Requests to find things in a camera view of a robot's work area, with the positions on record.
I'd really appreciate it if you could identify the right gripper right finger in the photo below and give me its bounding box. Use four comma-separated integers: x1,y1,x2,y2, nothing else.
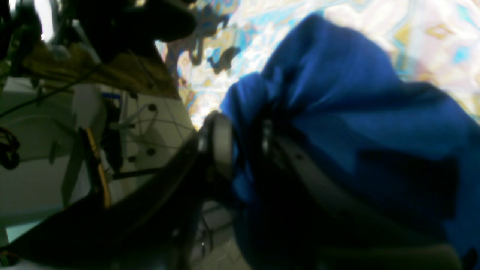
262,118,462,270

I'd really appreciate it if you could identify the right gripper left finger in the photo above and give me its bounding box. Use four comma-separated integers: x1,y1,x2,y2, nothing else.
7,111,234,270

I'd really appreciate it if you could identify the blue long-sleeve T-shirt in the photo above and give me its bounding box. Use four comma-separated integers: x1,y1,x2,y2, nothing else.
220,37,479,270

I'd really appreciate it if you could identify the patterned tile tablecloth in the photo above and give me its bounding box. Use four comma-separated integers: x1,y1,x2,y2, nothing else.
156,0,479,128

